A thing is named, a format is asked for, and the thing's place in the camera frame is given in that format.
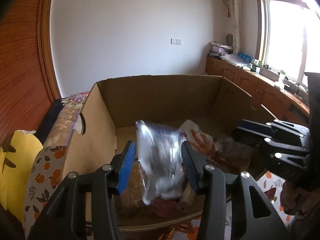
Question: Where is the floral quilt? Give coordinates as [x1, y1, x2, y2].
[35, 92, 89, 147]

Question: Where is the silver blue foil snack bag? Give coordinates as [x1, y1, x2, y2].
[136, 120, 185, 205]

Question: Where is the brown cardboard box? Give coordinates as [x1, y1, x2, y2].
[61, 74, 278, 231]

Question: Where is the clutter on cabinet top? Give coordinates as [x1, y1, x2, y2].
[206, 41, 309, 102]

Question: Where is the wooden headboard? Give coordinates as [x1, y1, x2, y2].
[1, 0, 61, 141]

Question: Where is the red snack packet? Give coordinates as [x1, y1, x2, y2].
[152, 198, 178, 217]

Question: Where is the person's hand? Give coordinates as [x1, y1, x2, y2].
[280, 181, 319, 215]

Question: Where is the white wall switch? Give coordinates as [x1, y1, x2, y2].
[170, 38, 182, 45]

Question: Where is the orange chicken feet snack bag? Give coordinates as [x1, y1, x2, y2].
[178, 120, 216, 160]

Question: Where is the wooden side cabinet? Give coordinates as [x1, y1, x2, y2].
[205, 56, 310, 126]

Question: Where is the brown grain cracker pack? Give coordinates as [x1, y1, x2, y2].
[120, 158, 145, 210]

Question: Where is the window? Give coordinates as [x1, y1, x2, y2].
[257, 0, 319, 87]

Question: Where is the yellow plush pillow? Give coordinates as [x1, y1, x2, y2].
[1, 130, 43, 222]

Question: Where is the orange print bed sheet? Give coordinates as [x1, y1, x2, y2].
[22, 146, 67, 238]

